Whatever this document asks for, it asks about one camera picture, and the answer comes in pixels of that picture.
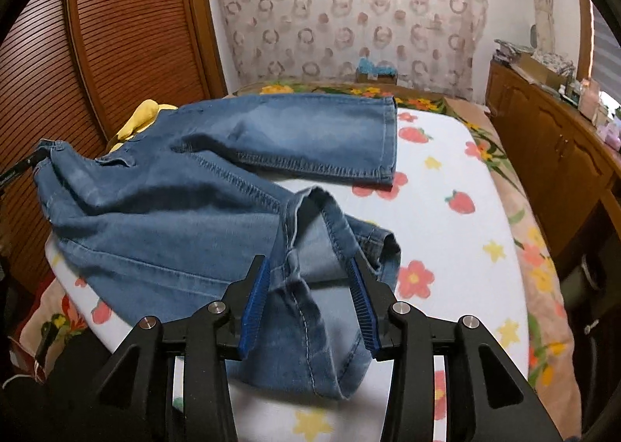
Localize floral beige bed blanket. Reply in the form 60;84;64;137
16;85;582;441

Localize white fruit print pad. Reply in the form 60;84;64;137
45;106;528;441

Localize cardboard box on cabinet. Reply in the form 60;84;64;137
513;53;567;90

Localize brown wooden side cabinet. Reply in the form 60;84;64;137
485;60;620;277

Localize yellow plush toy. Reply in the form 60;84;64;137
106;99;177;153

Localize circle pattern sheer curtain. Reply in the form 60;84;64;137
219;0;487;98

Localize pink bottle on cabinet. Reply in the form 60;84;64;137
578;79;600;121

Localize brown louvered wardrobe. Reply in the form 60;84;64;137
0;0;230;293

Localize blue denim pants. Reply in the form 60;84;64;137
34;94;401;400

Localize grey zebra window blind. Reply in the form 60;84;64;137
593;7;621;102

